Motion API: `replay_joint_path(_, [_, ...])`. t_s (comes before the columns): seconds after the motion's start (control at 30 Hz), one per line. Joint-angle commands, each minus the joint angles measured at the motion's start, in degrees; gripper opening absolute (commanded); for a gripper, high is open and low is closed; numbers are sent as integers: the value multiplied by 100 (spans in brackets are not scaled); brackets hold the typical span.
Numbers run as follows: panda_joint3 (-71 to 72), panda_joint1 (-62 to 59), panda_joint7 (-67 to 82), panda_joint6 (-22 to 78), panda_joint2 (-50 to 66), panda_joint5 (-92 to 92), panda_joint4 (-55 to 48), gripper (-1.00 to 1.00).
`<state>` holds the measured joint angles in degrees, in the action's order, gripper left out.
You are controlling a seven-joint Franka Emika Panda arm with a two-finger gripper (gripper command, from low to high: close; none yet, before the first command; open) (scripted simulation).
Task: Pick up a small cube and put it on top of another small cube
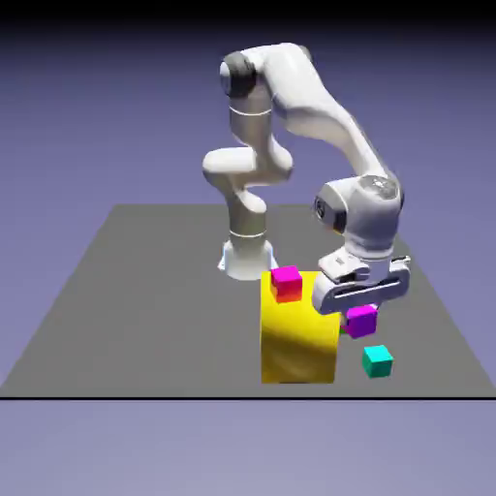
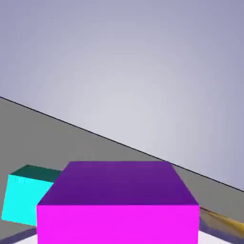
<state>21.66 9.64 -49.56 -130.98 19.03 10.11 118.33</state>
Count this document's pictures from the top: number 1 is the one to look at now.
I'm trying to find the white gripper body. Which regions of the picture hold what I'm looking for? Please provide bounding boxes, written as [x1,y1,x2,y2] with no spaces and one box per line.
[312,265,412,316]

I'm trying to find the small purple cube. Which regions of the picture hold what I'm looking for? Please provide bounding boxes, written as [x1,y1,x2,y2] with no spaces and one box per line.
[341,304,379,340]

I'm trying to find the small teal cube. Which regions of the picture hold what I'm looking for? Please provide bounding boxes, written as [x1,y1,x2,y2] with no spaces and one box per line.
[361,344,395,380]

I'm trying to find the small magenta cube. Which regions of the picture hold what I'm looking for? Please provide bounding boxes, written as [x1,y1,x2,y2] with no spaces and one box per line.
[269,265,303,304]

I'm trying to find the large yellow box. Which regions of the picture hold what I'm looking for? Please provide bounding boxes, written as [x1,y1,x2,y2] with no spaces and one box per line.
[260,269,342,385]

